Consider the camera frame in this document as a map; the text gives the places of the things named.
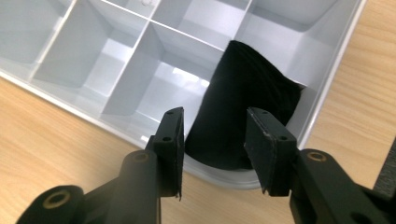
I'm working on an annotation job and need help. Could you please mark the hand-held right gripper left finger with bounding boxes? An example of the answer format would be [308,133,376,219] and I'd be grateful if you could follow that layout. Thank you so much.
[145,106,186,201]

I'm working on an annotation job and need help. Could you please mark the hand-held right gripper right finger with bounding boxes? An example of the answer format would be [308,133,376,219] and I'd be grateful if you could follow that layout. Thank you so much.
[243,106,301,198]

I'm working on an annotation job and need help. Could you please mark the black sock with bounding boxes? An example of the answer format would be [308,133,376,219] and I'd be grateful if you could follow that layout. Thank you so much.
[184,39,305,172]

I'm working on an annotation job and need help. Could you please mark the white compartment storage box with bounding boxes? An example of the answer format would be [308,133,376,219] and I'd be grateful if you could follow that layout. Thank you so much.
[0,0,369,191]

